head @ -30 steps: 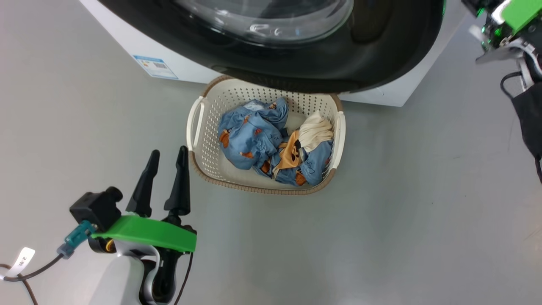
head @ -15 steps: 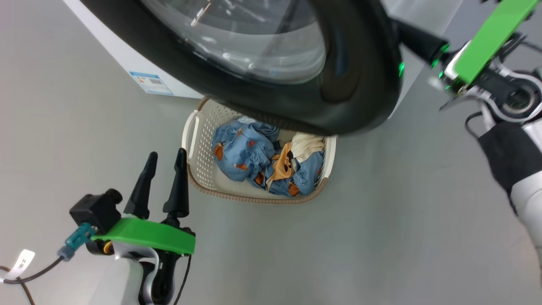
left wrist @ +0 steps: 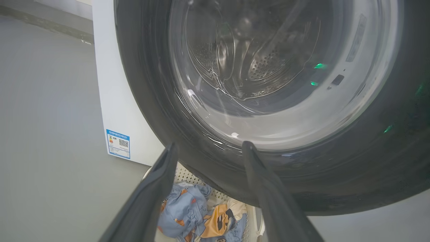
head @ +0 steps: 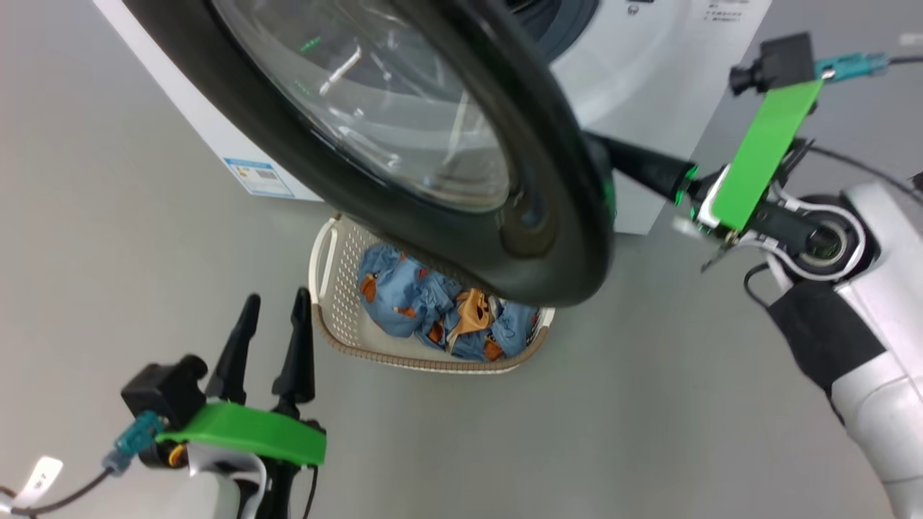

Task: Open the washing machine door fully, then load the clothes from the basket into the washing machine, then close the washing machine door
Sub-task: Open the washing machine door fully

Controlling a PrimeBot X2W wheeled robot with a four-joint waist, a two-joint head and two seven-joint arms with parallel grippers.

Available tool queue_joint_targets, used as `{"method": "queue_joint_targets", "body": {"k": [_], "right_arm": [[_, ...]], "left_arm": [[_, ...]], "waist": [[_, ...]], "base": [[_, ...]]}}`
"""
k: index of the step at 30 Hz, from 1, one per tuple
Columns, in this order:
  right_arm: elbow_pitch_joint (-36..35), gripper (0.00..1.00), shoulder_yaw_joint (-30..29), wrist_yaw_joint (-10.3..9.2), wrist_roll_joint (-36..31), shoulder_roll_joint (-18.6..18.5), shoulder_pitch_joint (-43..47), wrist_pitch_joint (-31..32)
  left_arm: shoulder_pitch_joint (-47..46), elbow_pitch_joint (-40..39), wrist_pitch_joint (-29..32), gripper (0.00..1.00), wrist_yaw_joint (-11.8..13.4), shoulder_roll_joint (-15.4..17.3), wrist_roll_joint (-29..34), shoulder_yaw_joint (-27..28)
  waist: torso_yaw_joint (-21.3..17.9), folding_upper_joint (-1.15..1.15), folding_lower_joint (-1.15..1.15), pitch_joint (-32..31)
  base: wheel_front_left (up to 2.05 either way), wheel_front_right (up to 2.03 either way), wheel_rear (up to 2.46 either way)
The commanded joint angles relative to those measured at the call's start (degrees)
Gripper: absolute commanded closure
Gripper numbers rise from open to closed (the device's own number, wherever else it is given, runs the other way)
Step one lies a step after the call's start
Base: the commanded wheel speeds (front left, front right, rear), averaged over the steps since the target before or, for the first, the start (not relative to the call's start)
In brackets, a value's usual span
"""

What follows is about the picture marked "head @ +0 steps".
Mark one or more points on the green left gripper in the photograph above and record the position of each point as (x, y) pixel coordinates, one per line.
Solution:
(252, 432)

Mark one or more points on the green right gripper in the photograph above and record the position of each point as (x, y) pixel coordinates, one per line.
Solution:
(764, 158)

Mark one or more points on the black round glass washer door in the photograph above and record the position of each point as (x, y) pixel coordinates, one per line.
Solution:
(548, 216)

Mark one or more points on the blue printed garment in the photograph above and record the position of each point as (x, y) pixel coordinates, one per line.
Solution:
(404, 288)

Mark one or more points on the orange garment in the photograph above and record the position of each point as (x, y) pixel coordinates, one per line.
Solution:
(472, 306)

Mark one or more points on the white grey left arm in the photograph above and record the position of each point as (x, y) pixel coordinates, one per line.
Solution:
(205, 497)

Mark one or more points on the white front-load washing machine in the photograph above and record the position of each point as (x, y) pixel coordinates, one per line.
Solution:
(649, 94)

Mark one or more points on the cream perforated laundry basket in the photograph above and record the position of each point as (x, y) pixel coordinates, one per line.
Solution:
(339, 288)

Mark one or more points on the grey rubber door gasket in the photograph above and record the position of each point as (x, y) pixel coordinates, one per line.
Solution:
(570, 29)

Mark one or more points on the blue white energy label sticker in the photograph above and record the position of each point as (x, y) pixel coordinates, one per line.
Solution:
(256, 176)

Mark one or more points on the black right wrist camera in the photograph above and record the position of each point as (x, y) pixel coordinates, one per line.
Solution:
(782, 61)

